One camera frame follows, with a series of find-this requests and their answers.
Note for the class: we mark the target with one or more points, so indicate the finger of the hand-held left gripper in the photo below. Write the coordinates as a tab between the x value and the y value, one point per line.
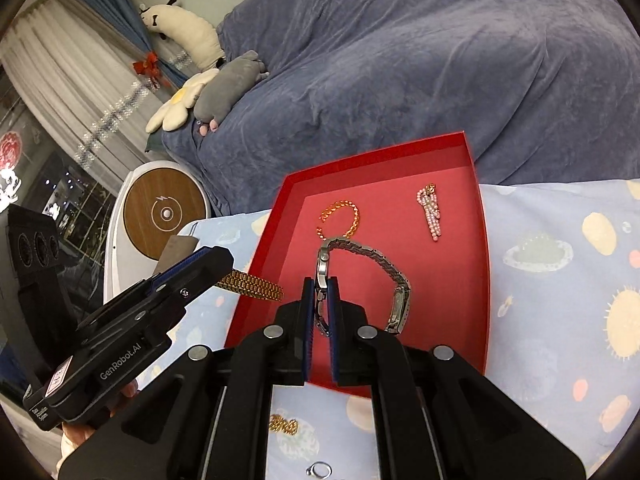
210	267
177	266

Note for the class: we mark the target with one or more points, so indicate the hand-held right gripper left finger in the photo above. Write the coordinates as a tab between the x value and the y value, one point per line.
306	332

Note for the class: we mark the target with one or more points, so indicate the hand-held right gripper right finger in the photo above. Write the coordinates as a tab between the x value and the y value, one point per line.
334	332

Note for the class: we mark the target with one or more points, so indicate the silver metal wristwatch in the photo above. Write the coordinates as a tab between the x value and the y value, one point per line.
390	270

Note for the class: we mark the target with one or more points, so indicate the red cardboard box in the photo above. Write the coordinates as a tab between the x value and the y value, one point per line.
440	260

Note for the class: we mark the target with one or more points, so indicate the person's left hand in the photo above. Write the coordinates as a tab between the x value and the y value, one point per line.
75	439

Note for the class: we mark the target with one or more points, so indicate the brown leather case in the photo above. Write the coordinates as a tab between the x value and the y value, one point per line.
176	256

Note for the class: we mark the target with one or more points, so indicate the white round wooden-top device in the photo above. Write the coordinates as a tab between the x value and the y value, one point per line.
160	210

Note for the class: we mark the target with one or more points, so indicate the black appliance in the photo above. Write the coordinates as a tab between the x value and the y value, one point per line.
35	245

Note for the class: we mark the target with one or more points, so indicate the pink pearl hair clip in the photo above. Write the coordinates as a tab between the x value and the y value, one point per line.
431	210

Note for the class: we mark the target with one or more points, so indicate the flower shaped pillow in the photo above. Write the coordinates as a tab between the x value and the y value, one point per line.
175	105

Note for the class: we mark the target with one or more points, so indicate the grey plush toy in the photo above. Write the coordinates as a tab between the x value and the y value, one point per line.
225	85

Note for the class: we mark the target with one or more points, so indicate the red ribbon bow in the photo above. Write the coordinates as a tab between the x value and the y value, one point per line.
148	66

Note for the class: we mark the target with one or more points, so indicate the red window decoration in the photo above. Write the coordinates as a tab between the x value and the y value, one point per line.
7	152

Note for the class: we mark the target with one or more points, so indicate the planet print tablecloth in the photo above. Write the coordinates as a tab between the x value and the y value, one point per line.
550	310

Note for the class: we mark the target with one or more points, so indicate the white sheer curtain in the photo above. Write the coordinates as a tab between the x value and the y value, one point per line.
65	70

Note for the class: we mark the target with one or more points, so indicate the cream cow plush toy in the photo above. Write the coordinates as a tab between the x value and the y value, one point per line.
195	35

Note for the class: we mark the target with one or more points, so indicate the blue curtain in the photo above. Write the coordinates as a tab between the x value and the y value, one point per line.
117	0

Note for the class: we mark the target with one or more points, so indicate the blue velvet sofa cover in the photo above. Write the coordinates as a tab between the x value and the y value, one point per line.
400	60

